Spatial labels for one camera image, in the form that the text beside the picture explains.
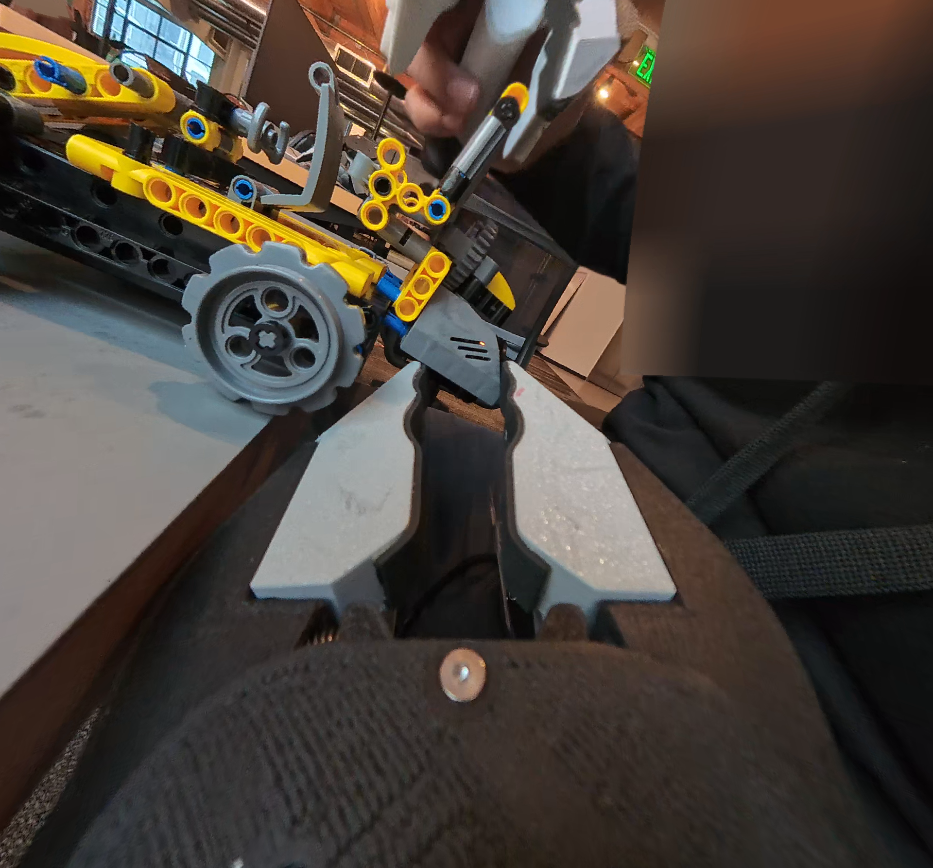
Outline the yellow black toy brick vehicle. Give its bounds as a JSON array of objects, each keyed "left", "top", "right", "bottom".
[{"left": 0, "top": 32, "right": 389, "bottom": 418}]

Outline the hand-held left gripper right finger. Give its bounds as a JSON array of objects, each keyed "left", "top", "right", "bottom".
[{"left": 501, "top": 360, "right": 678, "bottom": 626}]

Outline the person's torso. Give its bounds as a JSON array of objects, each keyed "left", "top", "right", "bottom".
[{"left": 604, "top": 371, "right": 933, "bottom": 868}]

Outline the black shoulder strap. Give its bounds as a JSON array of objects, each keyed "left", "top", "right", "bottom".
[{"left": 684, "top": 378, "right": 933, "bottom": 601}]

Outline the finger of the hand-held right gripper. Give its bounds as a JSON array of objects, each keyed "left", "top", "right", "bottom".
[
  {"left": 550, "top": 0, "right": 622, "bottom": 104},
  {"left": 503, "top": 30, "right": 577, "bottom": 162}
]

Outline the yellow grey toy brick assembly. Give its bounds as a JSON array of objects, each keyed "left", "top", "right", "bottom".
[{"left": 359, "top": 82, "right": 531, "bottom": 407}]

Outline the person's right forearm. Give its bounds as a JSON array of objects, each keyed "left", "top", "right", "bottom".
[{"left": 501, "top": 103, "right": 644, "bottom": 284}]

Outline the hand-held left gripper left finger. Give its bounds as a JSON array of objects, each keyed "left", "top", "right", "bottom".
[{"left": 250, "top": 361, "right": 425, "bottom": 619}]

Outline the person's right hand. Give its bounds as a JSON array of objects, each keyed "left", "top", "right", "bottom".
[{"left": 403, "top": 44, "right": 484, "bottom": 138}]

